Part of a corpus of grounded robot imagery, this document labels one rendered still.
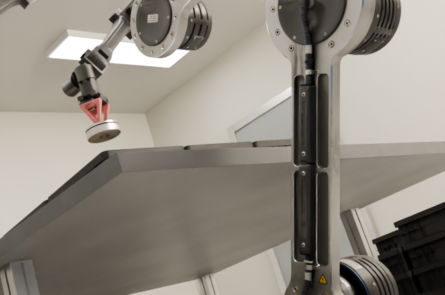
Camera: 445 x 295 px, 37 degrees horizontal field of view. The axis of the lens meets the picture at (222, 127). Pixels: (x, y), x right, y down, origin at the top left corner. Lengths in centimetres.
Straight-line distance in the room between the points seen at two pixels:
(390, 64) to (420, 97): 35
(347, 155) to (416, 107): 326
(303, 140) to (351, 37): 22
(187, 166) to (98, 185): 18
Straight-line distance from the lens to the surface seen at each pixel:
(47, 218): 142
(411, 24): 504
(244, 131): 592
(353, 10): 127
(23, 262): 171
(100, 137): 205
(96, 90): 204
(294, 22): 135
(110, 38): 229
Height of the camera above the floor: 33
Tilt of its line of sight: 17 degrees up
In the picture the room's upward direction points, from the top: 18 degrees counter-clockwise
